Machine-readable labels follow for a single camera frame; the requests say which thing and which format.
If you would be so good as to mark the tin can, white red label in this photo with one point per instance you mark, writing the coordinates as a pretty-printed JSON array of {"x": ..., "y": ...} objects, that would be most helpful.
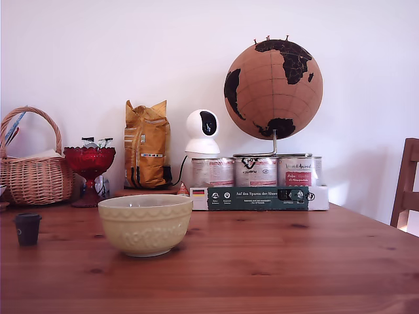
[{"x": 212, "y": 171}]

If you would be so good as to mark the red pen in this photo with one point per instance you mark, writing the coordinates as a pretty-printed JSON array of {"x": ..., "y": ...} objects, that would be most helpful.
[{"x": 12, "y": 135}]

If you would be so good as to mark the tin can, black logo label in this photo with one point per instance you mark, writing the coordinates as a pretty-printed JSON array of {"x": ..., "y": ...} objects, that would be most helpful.
[{"x": 256, "y": 171}]

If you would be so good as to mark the wooden chair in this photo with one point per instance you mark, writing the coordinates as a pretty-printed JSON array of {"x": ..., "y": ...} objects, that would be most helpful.
[{"x": 407, "y": 196}]

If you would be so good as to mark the blue white dish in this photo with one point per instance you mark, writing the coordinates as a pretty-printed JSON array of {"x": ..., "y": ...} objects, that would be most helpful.
[{"x": 2, "y": 189}]

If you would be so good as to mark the blue striped pen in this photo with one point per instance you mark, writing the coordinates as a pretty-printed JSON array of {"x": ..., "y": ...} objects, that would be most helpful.
[{"x": 16, "y": 122}]

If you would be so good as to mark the white blue printed packet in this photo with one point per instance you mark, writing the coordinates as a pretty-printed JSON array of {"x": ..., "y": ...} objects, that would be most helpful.
[{"x": 101, "y": 185}]

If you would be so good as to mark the tin can, red panel label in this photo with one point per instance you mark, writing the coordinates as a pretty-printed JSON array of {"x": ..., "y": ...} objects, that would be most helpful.
[{"x": 299, "y": 170}]

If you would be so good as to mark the small orange triangular packet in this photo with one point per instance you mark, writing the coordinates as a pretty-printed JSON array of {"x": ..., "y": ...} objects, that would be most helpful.
[{"x": 183, "y": 190}]

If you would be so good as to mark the black white sachet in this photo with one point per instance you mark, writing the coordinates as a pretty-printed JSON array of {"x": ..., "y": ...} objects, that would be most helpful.
[{"x": 87, "y": 141}]

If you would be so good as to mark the white dome security camera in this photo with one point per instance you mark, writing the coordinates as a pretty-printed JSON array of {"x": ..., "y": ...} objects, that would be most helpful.
[{"x": 199, "y": 140}]

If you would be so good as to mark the pale green ceramic bowl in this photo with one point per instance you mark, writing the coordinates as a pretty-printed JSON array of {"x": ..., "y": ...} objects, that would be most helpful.
[{"x": 145, "y": 225}]

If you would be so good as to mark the metal globe stand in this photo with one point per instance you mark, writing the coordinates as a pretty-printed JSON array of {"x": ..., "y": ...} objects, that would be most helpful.
[{"x": 275, "y": 144}]

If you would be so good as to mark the yellow coffee bag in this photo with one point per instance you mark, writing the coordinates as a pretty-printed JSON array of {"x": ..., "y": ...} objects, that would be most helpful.
[{"x": 147, "y": 144}]

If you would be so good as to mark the grey coffee capsule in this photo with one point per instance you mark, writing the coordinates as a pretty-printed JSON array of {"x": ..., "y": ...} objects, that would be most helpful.
[{"x": 27, "y": 230}]

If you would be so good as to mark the cork globe ball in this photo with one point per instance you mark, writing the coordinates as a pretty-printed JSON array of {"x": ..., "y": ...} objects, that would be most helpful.
[{"x": 262, "y": 95}]

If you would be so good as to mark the red glass pedestal bowl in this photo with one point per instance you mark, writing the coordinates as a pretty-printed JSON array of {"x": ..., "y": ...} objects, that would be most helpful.
[{"x": 89, "y": 160}]

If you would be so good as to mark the green white cardboard tray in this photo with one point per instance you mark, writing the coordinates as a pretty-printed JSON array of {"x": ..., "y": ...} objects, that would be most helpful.
[{"x": 258, "y": 199}]

